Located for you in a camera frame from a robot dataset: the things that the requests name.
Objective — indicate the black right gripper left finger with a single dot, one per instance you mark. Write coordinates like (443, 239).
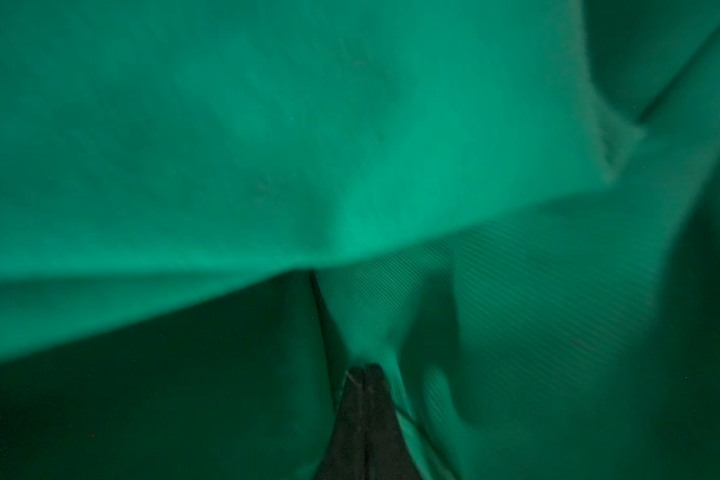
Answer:
(345, 455)

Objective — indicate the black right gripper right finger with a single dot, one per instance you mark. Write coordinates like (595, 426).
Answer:
(387, 455)

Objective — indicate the green tank top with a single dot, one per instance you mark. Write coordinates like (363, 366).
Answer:
(211, 210)

